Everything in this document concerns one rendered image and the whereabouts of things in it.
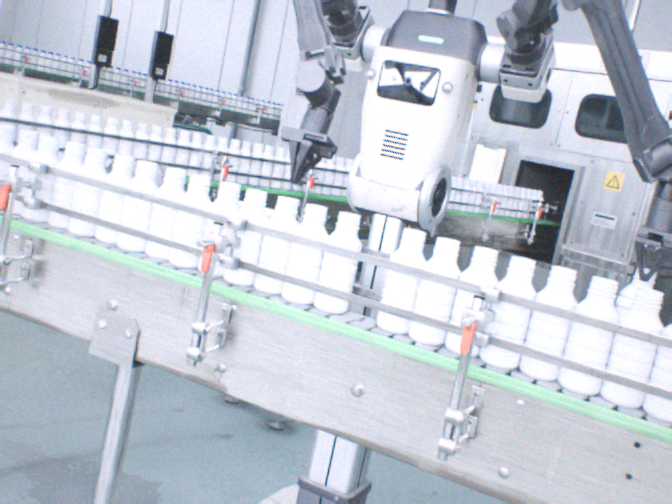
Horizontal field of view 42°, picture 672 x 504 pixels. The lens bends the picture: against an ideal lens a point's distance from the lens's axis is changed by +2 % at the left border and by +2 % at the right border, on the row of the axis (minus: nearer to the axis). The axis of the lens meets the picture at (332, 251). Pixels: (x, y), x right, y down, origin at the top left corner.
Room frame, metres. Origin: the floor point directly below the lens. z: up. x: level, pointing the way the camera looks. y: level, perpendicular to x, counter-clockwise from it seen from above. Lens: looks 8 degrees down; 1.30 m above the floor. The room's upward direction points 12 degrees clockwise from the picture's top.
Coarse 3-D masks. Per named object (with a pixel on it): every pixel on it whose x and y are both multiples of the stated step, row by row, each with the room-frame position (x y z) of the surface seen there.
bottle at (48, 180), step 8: (40, 136) 1.68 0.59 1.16; (48, 136) 1.71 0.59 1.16; (40, 144) 1.68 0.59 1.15; (48, 144) 1.68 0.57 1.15; (56, 144) 1.69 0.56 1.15; (40, 152) 1.68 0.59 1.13; (48, 152) 1.68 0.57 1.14; (56, 152) 1.69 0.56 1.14; (32, 160) 1.67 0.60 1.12; (40, 160) 1.67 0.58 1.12; (48, 160) 1.67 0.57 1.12; (56, 160) 1.68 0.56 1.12; (32, 176) 1.67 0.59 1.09; (40, 176) 1.67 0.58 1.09; (48, 176) 1.67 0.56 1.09; (48, 184) 1.67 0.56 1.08; (40, 192) 1.67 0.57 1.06; (48, 192) 1.67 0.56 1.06; (48, 200) 1.68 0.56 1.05; (24, 208) 1.67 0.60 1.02; (24, 216) 1.67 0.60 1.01; (32, 216) 1.66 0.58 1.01; (40, 216) 1.67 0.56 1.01
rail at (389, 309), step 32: (128, 192) 1.57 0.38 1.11; (96, 224) 1.59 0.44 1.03; (256, 224) 1.45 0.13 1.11; (352, 256) 1.37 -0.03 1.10; (384, 256) 1.43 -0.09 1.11; (320, 288) 1.39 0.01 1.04; (352, 288) 1.45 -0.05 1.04; (480, 288) 1.28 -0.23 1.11; (416, 320) 1.32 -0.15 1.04; (576, 320) 1.22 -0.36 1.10; (544, 352) 1.24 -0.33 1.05; (640, 384) 1.18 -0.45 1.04
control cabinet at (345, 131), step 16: (368, 64) 7.77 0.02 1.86; (288, 80) 7.73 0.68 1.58; (352, 80) 7.66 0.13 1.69; (288, 96) 7.70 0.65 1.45; (304, 96) 7.55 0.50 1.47; (352, 96) 7.69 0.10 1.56; (288, 112) 7.68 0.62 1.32; (336, 112) 7.58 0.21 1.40; (352, 112) 7.72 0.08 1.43; (336, 128) 7.61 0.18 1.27; (352, 128) 7.75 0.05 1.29; (336, 144) 7.63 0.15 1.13; (352, 144) 7.78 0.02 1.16
